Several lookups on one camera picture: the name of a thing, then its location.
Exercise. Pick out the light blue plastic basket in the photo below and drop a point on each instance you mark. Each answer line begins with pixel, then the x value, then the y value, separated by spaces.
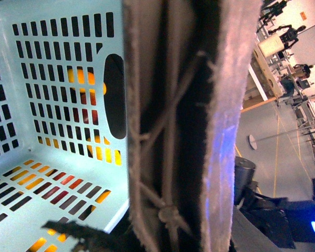
pixel 63 138

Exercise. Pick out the fuzzy left gripper right finger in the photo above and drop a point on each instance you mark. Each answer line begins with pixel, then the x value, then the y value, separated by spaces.
pixel 186 67

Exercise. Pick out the dark frayed left gripper left finger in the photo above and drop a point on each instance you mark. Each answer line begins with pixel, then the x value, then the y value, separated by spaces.
pixel 89 239

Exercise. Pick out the white floor stand pole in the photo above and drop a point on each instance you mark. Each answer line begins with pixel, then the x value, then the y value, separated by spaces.
pixel 253 141

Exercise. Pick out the grey cylindrical robot joint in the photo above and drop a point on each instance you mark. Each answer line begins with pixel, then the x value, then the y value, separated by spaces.
pixel 244 171

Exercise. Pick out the wooden workbench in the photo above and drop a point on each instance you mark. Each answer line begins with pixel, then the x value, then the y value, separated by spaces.
pixel 263 51

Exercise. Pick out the black humanoid robot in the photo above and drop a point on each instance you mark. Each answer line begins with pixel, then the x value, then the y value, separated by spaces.
pixel 290 37

